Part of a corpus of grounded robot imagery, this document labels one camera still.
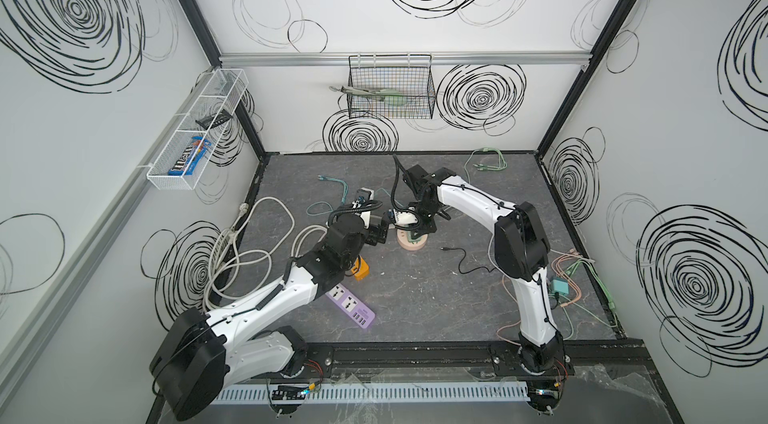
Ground orange power strip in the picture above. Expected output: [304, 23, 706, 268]
[351, 256, 370, 281]

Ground round pink power strip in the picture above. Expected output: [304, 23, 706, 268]
[397, 229, 428, 252]

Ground black cable with plug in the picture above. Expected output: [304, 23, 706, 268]
[440, 245, 499, 276]

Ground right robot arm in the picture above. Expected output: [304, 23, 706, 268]
[390, 159, 564, 375]

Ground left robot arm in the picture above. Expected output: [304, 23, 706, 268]
[149, 200, 394, 422]

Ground purple power strip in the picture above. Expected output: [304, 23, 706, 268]
[325, 284, 376, 329]

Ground metal tongs in basket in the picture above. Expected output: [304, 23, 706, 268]
[329, 86, 408, 107]

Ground black remote control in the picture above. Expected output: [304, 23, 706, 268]
[195, 109, 232, 130]

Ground blue candy packet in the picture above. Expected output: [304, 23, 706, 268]
[167, 136, 210, 176]

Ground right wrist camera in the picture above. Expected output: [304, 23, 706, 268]
[389, 209, 420, 230]

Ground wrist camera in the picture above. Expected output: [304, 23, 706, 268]
[389, 209, 420, 230]
[352, 188, 376, 209]

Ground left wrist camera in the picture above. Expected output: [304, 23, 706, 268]
[352, 188, 376, 209]

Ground light green cable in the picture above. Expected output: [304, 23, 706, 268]
[461, 147, 511, 185]

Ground white power cords bundle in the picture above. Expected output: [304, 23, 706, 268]
[202, 196, 331, 314]

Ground black wire wall basket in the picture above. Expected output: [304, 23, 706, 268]
[344, 53, 437, 120]

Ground grey slotted cable duct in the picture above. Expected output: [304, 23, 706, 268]
[213, 381, 529, 405]

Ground white wire wall basket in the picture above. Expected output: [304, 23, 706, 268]
[146, 68, 248, 191]

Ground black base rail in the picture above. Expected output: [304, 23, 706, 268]
[170, 339, 655, 377]

